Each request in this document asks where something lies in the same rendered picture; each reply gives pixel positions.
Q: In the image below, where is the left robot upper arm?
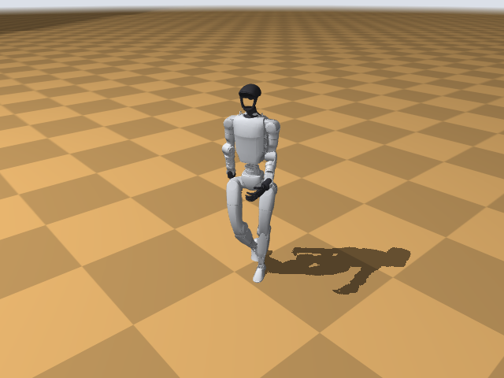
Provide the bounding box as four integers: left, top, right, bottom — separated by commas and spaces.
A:
264, 118, 280, 161

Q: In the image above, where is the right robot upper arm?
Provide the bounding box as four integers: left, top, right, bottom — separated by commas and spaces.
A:
222, 115, 237, 155

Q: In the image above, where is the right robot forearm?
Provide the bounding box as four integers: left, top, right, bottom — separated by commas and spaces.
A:
223, 152, 235, 175

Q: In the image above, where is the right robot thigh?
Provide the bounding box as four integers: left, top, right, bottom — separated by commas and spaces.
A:
226, 176, 248, 235

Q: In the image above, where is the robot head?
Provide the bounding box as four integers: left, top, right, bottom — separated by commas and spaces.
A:
239, 84, 261, 118

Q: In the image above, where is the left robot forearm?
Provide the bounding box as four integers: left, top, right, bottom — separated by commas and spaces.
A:
264, 153, 277, 188

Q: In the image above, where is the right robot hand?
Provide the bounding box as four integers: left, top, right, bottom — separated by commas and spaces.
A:
228, 171, 242, 193

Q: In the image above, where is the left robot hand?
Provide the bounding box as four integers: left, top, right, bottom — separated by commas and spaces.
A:
245, 178, 272, 202

